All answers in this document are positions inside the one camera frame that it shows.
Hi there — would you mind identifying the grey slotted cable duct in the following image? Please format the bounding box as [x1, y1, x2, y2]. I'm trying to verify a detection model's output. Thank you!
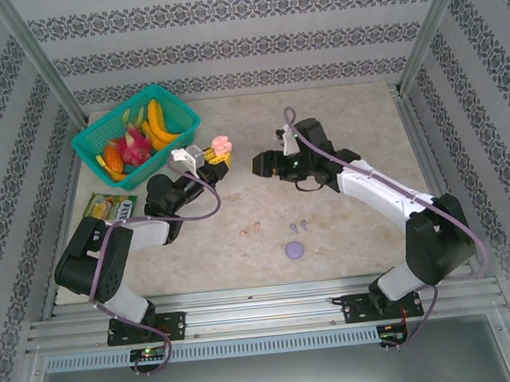
[44, 325, 381, 375]

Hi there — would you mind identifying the large yellow banana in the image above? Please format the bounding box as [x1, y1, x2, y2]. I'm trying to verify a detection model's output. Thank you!
[145, 95, 185, 146]

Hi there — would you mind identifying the green snack packet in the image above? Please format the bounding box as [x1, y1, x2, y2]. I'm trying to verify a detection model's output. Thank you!
[80, 188, 142, 224]

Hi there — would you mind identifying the small yellow banana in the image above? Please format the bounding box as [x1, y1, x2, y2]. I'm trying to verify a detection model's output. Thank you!
[140, 118, 167, 153]

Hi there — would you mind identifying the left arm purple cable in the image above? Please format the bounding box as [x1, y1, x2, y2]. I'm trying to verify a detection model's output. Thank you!
[76, 151, 239, 382]

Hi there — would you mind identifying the yellow toy fruit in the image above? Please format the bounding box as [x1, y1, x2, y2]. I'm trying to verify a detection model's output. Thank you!
[94, 151, 129, 185]

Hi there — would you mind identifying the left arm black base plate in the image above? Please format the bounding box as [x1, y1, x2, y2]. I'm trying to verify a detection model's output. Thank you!
[104, 310, 190, 348]

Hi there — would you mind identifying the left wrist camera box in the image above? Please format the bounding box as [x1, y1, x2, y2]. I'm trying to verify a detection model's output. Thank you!
[169, 143, 213, 180]

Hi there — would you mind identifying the aluminium mounting rail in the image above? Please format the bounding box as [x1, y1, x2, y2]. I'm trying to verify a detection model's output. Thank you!
[21, 262, 510, 355]

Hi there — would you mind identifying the pink dragon fruit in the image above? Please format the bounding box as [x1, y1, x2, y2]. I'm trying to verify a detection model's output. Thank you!
[112, 120, 155, 169]

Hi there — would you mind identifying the aluminium side rail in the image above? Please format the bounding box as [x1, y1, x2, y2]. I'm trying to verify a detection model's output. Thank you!
[25, 119, 109, 322]
[388, 76, 485, 286]

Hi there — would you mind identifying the pink earbud charging case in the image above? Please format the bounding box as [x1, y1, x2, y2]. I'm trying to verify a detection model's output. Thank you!
[210, 134, 234, 157]

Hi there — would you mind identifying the teal plastic basket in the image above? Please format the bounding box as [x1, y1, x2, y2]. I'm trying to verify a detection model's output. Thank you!
[66, 80, 207, 193]

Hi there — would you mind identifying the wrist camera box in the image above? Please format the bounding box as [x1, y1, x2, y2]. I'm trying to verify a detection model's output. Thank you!
[274, 123, 301, 157]
[169, 143, 213, 180]

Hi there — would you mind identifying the aluminium frame post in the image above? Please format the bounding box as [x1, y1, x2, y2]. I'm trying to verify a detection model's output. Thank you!
[392, 0, 483, 94]
[0, 0, 90, 134]

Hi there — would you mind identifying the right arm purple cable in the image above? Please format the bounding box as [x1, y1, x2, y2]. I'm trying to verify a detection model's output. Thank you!
[282, 90, 497, 357]

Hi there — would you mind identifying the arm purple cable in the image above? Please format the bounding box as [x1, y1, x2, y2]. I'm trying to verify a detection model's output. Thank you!
[282, 90, 497, 357]
[76, 151, 239, 382]

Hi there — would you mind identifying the orange wrinkled toy fruit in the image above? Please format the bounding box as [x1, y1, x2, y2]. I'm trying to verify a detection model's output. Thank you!
[101, 138, 126, 175]

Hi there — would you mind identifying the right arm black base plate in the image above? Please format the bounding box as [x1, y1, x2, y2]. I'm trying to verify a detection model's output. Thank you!
[339, 287, 425, 326]

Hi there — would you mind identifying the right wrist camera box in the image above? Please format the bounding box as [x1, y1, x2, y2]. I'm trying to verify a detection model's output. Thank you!
[274, 123, 301, 157]

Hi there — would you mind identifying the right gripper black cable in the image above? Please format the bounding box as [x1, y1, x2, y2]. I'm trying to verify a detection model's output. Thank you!
[293, 174, 328, 194]

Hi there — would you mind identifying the purple earbud charging case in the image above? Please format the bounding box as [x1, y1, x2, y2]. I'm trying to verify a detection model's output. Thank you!
[284, 240, 306, 261]

